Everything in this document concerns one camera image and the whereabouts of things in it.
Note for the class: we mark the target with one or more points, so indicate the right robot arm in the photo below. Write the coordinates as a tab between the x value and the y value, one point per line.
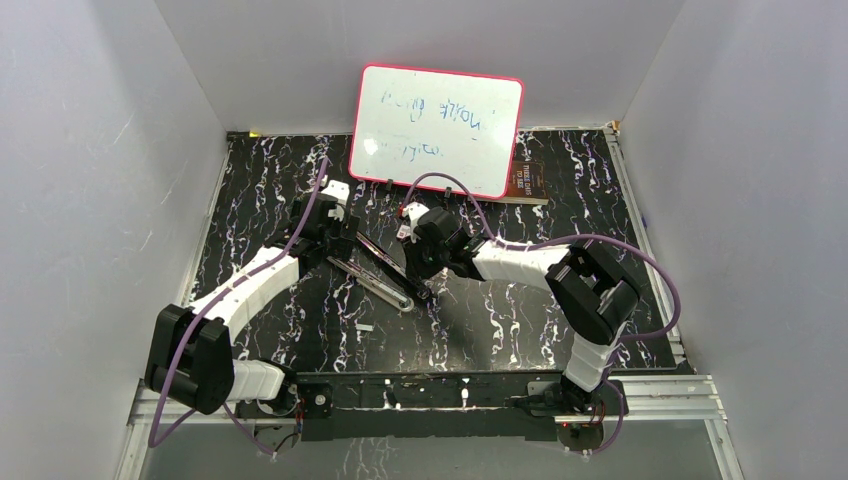
595	293

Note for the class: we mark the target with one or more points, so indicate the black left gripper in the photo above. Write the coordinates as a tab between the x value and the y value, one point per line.
341	245

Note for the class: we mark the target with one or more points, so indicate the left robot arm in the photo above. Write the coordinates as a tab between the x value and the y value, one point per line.
191	359

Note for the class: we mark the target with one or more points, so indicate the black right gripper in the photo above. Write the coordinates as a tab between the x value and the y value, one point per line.
413	262

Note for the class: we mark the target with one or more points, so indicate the pink framed whiteboard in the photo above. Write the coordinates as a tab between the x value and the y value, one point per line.
424	126

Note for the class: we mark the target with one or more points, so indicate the brown Three Days book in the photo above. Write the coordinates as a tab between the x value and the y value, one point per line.
526	184

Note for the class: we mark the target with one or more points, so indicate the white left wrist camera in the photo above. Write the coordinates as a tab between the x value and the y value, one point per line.
336	193

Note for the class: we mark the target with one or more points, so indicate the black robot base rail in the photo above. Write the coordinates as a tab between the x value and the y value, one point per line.
529	404

